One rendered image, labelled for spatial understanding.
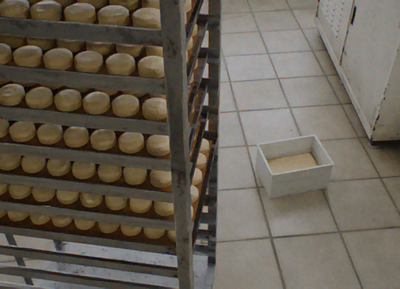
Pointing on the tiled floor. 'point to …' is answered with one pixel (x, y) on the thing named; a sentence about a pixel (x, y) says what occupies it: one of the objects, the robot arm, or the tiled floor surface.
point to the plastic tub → (293, 165)
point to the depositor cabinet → (375, 62)
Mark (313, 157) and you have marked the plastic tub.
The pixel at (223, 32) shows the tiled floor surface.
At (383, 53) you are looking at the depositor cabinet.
